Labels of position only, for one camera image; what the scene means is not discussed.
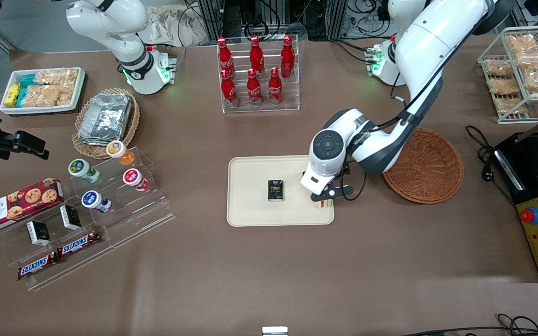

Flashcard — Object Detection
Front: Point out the beige paper bag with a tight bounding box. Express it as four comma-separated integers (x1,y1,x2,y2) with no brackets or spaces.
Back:
137,5,209,48

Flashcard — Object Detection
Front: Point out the light tan wicker basket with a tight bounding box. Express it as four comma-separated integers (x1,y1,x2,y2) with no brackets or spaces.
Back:
71,87,141,161

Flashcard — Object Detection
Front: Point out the yellow snack pack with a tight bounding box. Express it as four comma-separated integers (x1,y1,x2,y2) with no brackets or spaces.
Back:
3,83,21,107

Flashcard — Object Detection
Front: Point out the green lid yogurt cup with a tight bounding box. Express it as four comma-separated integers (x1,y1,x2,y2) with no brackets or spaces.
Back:
68,158,101,184

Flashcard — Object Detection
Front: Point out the small black white box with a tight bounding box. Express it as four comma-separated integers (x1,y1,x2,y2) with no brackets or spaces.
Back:
26,220,51,246
59,204,83,231

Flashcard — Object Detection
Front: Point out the Snickers chocolate bar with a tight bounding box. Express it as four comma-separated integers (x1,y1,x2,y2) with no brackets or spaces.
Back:
16,252,60,281
57,231,102,259

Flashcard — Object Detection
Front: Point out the black equipment rack with cables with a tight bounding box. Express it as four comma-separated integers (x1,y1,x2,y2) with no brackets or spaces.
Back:
194,0,391,42

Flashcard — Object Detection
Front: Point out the stack of foil trays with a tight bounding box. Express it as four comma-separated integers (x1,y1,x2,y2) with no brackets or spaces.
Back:
77,92,134,147

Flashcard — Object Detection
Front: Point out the round brown wicker basket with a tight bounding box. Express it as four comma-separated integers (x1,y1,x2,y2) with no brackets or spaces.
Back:
382,127,465,205

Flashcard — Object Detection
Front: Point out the beige plastic tray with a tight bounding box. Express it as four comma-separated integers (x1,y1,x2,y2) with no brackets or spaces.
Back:
227,154,335,228

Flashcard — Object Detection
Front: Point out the clear acrylic bottle rack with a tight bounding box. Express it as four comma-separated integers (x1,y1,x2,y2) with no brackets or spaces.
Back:
217,35,301,114

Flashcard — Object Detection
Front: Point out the clear rice crisp pack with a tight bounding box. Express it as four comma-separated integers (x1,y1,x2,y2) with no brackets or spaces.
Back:
34,69,79,86
20,84,74,108

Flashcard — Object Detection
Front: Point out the white rectangular snack tray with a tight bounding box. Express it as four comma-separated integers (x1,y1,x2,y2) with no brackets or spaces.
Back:
0,67,87,116

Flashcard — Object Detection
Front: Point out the white wire rack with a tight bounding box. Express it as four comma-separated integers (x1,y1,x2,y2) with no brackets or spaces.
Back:
477,25,538,125

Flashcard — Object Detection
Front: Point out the red Walkers cookie box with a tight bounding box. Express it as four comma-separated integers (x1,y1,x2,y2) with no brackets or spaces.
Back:
0,177,65,235

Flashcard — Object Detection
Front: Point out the red lid yogurt cup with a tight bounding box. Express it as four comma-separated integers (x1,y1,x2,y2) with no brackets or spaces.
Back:
122,168,150,192

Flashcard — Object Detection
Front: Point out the orange lid yogurt cup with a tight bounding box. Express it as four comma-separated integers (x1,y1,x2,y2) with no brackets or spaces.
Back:
106,140,136,167

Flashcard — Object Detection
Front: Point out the black electric griddle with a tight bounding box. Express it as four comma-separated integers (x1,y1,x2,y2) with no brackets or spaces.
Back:
494,107,538,206

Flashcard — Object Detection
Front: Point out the clear acrylic stepped stand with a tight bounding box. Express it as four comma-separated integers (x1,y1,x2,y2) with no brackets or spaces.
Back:
0,147,177,291

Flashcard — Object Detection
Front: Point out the blue lid yogurt cup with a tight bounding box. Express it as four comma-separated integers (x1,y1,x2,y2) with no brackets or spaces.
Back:
81,190,112,214

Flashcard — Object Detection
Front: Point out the black floor cable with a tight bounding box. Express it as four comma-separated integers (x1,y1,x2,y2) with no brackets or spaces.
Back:
400,313,538,336

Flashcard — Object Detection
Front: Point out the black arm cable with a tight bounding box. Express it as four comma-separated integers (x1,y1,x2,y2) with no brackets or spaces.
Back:
343,70,443,202

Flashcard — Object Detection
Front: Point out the red cola bottle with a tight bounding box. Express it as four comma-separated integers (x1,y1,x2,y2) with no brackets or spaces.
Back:
217,37,236,78
246,69,263,107
220,69,240,108
280,35,296,79
249,36,265,78
268,67,283,106

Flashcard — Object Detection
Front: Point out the small black card box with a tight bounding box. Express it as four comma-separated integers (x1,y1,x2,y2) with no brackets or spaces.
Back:
268,180,285,202

